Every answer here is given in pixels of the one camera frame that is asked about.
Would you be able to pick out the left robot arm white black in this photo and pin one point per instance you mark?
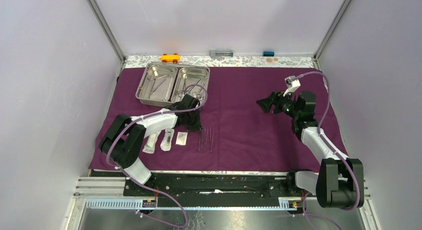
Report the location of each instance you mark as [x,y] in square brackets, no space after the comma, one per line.
[121,143]

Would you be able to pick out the long white sterile packet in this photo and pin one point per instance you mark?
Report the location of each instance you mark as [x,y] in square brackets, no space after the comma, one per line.
[150,144]

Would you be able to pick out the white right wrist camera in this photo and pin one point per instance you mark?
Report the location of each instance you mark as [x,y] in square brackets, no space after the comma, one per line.
[292,83]

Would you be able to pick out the perforated steel instrument tray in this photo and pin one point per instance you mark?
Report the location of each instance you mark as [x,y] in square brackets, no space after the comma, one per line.
[166,94]

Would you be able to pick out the steel tweezers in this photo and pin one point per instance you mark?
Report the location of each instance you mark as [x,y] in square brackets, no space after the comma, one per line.
[200,140]
[211,138]

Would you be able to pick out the purple cloth wrap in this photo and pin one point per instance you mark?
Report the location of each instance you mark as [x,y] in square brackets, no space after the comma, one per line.
[246,138]

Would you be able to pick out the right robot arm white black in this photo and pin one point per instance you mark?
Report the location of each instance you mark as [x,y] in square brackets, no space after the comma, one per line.
[339,182]

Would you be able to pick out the steel scalpel handle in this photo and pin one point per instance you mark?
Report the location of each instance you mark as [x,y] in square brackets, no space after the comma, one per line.
[206,131]

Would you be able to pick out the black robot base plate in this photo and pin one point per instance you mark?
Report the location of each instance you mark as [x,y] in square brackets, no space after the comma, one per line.
[203,188]

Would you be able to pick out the small white sterile packet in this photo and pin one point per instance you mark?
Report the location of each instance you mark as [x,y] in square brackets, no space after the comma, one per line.
[181,138]

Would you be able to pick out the steel surgical forceps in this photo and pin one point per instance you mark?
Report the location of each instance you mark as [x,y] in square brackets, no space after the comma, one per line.
[186,86]

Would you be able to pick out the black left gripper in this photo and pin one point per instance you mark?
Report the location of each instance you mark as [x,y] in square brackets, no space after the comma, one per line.
[197,126]

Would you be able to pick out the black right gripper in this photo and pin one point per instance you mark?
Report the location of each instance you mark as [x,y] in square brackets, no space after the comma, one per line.
[275,98]

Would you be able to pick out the blue plastic block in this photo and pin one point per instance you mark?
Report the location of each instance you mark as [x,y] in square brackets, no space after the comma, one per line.
[268,54]

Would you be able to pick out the slotted grey cable duct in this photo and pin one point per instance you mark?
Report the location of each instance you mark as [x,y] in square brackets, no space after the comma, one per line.
[277,204]

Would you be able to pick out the orange toy car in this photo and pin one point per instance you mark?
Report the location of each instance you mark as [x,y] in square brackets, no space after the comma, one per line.
[174,58]

